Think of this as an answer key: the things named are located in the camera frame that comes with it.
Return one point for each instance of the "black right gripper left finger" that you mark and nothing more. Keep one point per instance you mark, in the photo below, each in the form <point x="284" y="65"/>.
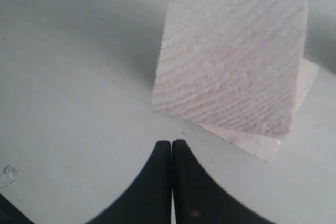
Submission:
<point x="149" y="197"/>

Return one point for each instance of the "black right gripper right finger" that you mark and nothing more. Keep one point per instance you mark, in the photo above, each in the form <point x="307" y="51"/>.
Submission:
<point x="200" y="199"/>

